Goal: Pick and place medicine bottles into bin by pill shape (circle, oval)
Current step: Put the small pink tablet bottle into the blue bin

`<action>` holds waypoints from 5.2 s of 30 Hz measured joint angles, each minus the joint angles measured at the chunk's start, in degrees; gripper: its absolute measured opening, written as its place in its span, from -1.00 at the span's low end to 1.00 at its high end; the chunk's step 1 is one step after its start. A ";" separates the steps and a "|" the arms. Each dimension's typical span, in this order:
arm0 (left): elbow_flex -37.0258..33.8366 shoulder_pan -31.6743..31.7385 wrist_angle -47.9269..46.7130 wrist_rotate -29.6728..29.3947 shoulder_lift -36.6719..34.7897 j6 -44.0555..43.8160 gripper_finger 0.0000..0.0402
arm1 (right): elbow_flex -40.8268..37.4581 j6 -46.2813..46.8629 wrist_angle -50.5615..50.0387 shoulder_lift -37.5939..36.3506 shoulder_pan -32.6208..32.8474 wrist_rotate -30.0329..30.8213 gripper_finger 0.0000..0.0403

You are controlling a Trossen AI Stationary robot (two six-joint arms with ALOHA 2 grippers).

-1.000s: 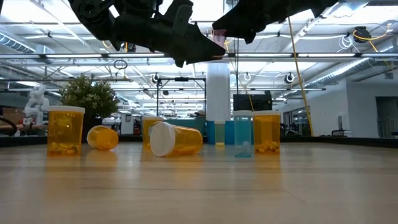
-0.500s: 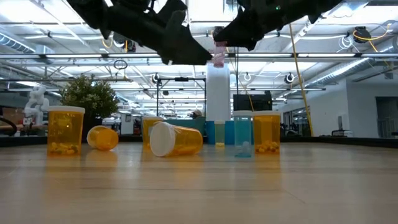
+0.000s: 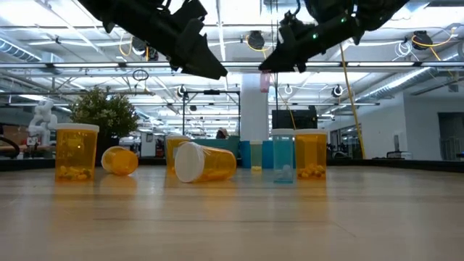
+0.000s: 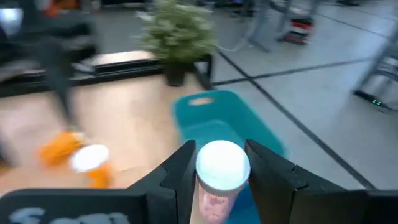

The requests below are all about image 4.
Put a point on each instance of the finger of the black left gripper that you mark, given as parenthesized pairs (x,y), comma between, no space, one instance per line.
(49,74)
(63,81)

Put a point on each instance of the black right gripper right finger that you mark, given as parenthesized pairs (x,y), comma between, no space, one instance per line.
(280,193)

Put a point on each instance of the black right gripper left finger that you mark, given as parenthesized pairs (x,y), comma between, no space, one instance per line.
(168,193)

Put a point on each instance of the small pink pill bottle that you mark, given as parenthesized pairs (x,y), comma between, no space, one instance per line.
(223,168)

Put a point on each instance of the orange pill bottle white cap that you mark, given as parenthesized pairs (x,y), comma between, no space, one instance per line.
(89,158)
(57,147)

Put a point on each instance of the teal plastic bin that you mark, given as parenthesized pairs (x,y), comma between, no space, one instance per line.
(224,124)

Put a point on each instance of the potted green plant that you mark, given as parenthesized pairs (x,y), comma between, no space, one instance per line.
(178,34)

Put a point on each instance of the black power strip green light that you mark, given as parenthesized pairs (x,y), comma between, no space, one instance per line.
(376,102)

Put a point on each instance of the red white equipment cart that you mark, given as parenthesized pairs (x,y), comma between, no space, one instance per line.
(298,28)

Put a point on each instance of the grey metal table leg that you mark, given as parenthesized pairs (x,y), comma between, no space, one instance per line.
(382,62)

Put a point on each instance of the grey metal stand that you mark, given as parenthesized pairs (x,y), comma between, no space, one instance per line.
(258,25)

